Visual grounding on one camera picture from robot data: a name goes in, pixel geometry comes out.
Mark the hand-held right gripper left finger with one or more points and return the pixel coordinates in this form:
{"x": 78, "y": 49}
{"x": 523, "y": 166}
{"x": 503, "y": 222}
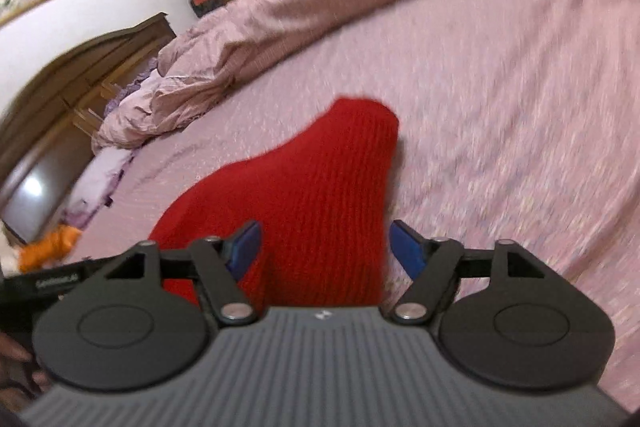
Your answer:
{"x": 242, "y": 249}

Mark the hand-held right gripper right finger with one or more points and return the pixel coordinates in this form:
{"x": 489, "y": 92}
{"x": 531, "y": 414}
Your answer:
{"x": 407, "y": 249}

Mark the red knit cardigan black bow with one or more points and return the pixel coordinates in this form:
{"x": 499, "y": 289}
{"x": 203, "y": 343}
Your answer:
{"x": 310, "y": 187}

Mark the person's left hand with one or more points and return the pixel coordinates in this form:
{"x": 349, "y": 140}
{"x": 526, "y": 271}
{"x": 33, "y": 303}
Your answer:
{"x": 20, "y": 354}

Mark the orange plush toy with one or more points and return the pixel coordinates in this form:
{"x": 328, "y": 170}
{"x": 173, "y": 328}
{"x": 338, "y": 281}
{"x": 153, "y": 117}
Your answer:
{"x": 47, "y": 249}

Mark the lilac ruffled pillow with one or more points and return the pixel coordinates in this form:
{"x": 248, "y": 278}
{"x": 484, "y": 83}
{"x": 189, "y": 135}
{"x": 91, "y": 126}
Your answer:
{"x": 100, "y": 177}

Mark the dark wooden headboard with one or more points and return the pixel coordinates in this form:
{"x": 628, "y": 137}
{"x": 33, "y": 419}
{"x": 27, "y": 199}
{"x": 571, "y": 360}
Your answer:
{"x": 45, "y": 117}

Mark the pink floral bed sheet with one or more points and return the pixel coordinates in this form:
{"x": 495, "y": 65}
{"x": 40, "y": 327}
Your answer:
{"x": 500, "y": 107}

